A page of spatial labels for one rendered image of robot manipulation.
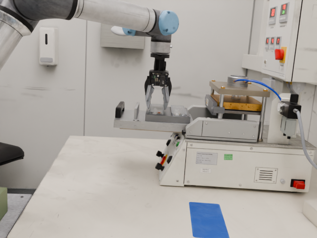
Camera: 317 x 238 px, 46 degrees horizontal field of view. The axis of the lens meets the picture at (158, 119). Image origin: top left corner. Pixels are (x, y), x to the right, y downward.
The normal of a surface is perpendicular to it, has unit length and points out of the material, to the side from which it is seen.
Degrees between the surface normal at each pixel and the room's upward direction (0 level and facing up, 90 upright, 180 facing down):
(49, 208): 0
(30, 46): 90
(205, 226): 0
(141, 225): 0
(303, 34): 90
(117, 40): 90
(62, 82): 90
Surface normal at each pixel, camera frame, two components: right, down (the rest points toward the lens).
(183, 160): -0.01, 0.20
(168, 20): 0.60, 0.15
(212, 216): 0.07, -0.98
